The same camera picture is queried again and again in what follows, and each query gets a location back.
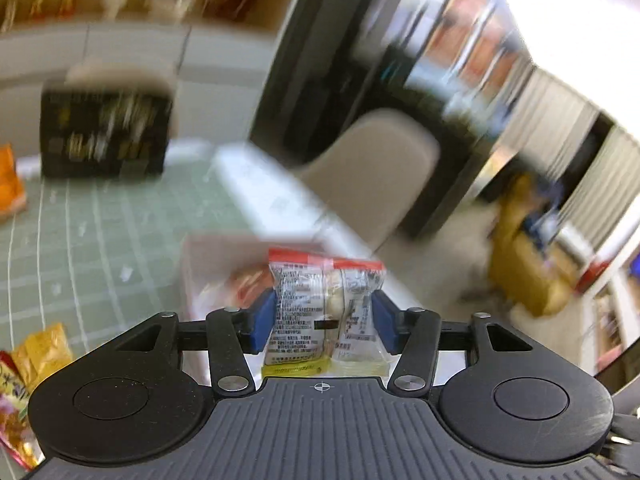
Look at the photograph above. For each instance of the clear white red-top snack packet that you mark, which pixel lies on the clear white red-top snack packet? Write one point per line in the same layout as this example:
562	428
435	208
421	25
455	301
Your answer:
324	316

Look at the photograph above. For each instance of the black gift box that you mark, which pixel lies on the black gift box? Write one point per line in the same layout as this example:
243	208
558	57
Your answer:
103	133

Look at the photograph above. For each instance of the orange tissue pack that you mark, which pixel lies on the orange tissue pack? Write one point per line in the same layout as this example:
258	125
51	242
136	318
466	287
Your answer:
13	197

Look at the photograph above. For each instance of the green grid tablecloth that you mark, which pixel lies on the green grid tablecloth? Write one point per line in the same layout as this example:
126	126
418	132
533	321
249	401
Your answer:
101	256

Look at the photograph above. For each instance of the beige chair right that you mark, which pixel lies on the beige chair right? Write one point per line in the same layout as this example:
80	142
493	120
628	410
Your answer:
372	175

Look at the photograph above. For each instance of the red yellow snack bag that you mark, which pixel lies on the red yellow snack bag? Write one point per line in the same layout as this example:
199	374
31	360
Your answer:
16	433

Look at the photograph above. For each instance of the pink open storage box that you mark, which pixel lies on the pink open storage box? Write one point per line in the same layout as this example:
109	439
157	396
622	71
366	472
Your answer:
208	259

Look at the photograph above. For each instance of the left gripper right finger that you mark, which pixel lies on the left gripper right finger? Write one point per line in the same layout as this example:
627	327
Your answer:
413	335

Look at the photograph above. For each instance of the white sideboard cabinet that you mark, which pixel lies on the white sideboard cabinet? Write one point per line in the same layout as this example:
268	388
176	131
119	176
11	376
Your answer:
220	72

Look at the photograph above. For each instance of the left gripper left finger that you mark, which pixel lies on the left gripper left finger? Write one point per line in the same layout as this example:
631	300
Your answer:
231	334

